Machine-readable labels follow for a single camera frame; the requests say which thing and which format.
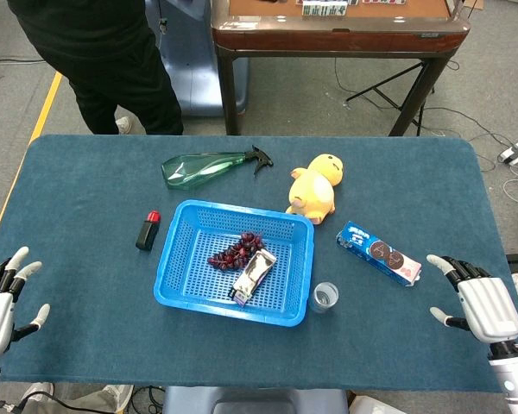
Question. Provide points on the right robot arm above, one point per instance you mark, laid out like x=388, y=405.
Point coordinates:
x=516, y=375

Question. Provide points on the blue plastic basket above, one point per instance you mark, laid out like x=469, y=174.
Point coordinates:
x=185, y=293

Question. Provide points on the dark red grape bunch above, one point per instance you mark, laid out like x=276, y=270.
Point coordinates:
x=235, y=254

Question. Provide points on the black stamp with red cap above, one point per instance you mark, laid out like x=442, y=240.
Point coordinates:
x=147, y=233

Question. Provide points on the green spray bottle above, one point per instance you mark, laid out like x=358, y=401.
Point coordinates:
x=198, y=170

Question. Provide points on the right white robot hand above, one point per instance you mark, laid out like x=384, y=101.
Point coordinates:
x=490, y=306

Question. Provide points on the grey robot torso base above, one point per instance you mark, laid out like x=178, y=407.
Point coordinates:
x=254, y=401

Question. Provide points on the blue table cloth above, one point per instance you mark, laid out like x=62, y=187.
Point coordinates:
x=90, y=345

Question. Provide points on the blue cookie box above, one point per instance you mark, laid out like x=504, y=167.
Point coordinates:
x=371, y=248

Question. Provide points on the blue white machine base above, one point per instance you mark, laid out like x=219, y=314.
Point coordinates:
x=190, y=64

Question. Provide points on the yellow plush duck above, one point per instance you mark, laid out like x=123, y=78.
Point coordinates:
x=313, y=190

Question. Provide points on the clear plastic jar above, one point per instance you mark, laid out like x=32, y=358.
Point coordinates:
x=324, y=299

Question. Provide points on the standing person in black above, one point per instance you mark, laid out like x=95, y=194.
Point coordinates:
x=103, y=52

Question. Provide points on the silver brown tube pack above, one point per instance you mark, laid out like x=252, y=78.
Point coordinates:
x=254, y=271

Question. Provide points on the row of white mahjong tiles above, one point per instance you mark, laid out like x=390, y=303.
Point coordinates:
x=324, y=9

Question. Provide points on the brown mahjong table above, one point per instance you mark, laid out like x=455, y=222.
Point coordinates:
x=341, y=39

